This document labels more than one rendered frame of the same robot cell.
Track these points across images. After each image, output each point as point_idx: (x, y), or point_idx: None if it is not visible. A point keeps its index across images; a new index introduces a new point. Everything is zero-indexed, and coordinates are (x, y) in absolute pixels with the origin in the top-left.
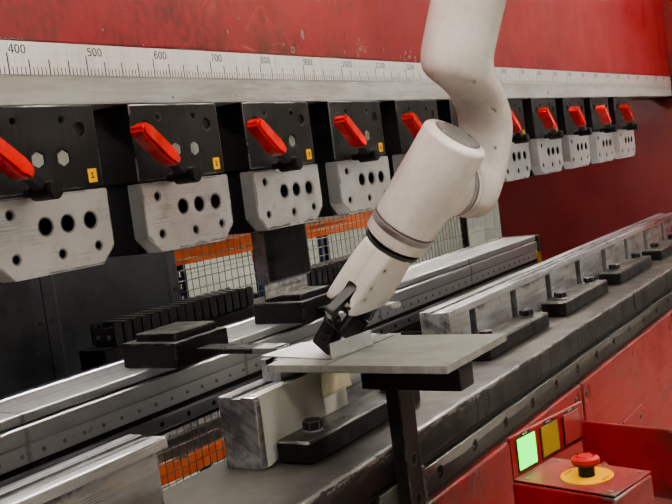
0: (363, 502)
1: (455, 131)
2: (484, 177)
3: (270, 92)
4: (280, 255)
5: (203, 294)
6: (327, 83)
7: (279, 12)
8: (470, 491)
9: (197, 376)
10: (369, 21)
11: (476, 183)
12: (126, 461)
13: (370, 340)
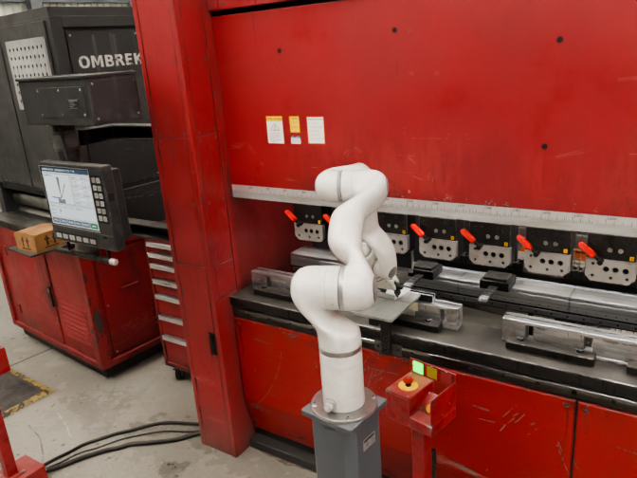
0: (370, 337)
1: (363, 249)
2: (376, 267)
3: (388, 210)
4: (396, 259)
5: None
6: (421, 210)
7: (397, 183)
8: None
9: (431, 283)
10: (457, 187)
11: (372, 267)
12: None
13: (393, 298)
